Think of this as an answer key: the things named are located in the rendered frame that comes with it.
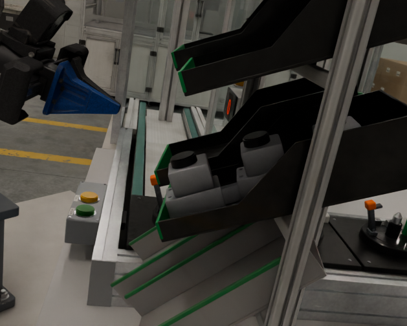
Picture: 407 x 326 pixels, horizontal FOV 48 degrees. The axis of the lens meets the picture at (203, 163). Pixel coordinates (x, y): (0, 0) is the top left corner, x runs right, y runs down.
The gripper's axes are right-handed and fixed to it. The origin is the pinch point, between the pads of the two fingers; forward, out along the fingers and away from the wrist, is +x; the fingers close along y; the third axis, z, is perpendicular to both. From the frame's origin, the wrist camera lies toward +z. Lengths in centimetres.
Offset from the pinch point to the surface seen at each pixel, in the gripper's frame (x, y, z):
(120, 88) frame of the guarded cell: -15, 119, -29
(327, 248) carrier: 51, 41, -23
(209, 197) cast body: 16.6, -3.6, -3.9
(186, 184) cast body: 13.6, -3.8, -3.6
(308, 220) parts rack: 25.4, -9.7, 0.6
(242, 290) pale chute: 23.9, -7.5, -10.8
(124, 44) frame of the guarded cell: -19, 119, -14
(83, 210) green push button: -1, 38, -36
